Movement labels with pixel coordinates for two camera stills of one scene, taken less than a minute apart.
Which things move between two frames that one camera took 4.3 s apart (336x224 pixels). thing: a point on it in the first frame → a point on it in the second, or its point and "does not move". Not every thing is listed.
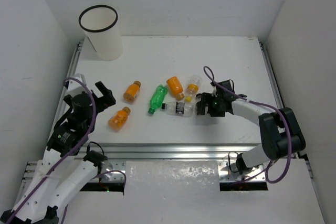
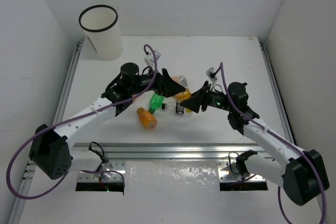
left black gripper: x=104 y=98 → x=161 y=84
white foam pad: x=171 y=178 does not move
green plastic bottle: x=157 y=98 does not move
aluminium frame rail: x=114 y=172 does not move
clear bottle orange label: x=193 y=87 → x=181 y=80
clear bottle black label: x=182 y=108 does not move
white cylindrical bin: x=100 y=23 does not move
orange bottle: x=119 y=119 → x=147 y=119
